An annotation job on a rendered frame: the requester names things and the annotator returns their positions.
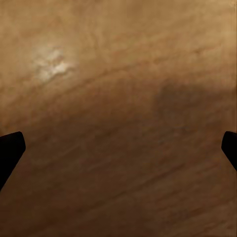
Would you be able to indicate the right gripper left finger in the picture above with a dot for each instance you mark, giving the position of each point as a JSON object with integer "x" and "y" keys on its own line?
{"x": 12, "y": 147}

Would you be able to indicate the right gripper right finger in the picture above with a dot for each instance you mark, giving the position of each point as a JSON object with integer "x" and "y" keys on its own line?
{"x": 229, "y": 147}

